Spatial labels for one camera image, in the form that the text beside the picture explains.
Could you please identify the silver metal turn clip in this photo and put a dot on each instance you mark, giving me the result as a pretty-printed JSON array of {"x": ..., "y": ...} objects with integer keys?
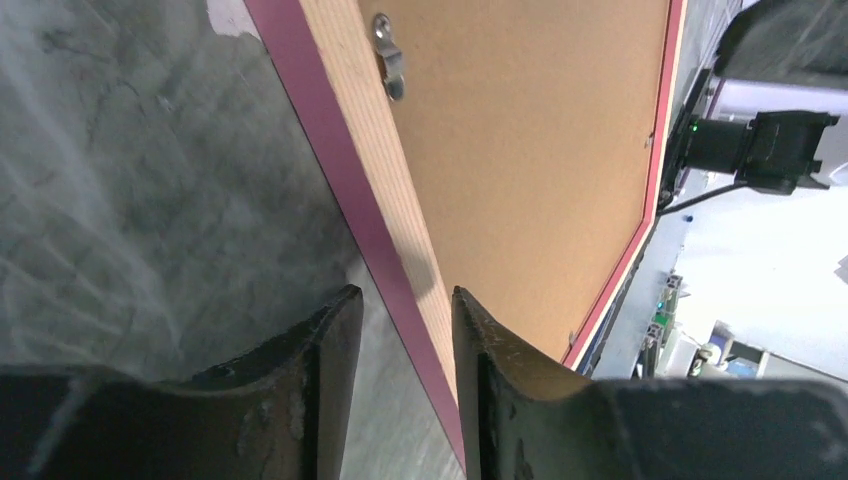
[{"x": 391, "y": 56}]

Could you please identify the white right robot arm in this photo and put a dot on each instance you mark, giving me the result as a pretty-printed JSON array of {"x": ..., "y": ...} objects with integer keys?
[{"x": 800, "y": 43}]

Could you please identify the brown backing board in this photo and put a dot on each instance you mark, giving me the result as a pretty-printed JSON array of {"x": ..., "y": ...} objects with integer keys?
[{"x": 529, "y": 128}]

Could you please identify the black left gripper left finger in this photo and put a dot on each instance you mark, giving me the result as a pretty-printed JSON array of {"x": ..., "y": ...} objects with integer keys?
[{"x": 278, "y": 411}]

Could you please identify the pink wooden picture frame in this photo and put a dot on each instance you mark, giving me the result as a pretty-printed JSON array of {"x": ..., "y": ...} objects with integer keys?
[{"x": 325, "y": 55}]

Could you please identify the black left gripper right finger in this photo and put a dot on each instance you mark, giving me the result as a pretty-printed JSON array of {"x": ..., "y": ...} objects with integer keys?
[{"x": 525, "y": 416}]

